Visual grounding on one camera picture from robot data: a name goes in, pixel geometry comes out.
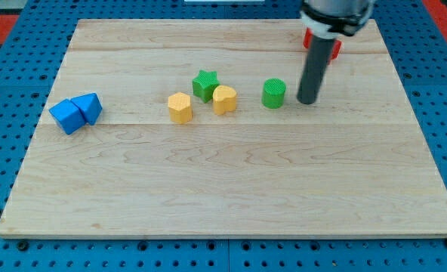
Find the red star block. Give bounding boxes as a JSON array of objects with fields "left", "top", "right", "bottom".
[{"left": 303, "top": 27, "right": 342, "bottom": 63}]

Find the robot arm end silver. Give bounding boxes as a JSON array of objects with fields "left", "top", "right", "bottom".
[{"left": 300, "top": 0, "right": 375, "bottom": 39}]

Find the green star block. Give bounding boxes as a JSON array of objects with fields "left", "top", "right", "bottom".
[{"left": 192, "top": 70, "right": 220, "bottom": 103}]

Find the yellow heart block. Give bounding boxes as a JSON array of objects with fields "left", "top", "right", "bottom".
[{"left": 212, "top": 85, "right": 237, "bottom": 115}]

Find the yellow hexagon block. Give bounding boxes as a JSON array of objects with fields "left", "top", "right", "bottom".
[{"left": 168, "top": 92, "right": 193, "bottom": 124}]

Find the green cylinder block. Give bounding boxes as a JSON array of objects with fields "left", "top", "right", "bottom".
[{"left": 261, "top": 78, "right": 287, "bottom": 109}]

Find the light wooden board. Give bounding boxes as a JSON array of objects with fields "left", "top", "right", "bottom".
[{"left": 0, "top": 19, "right": 447, "bottom": 240}]

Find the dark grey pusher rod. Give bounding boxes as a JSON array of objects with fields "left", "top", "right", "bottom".
[{"left": 297, "top": 36, "right": 336, "bottom": 105}]

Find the blue triangular prism block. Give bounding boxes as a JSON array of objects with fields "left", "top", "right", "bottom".
[{"left": 71, "top": 93, "right": 103, "bottom": 125}]

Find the blue cube block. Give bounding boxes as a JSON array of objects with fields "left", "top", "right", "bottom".
[{"left": 49, "top": 99, "right": 85, "bottom": 134}]

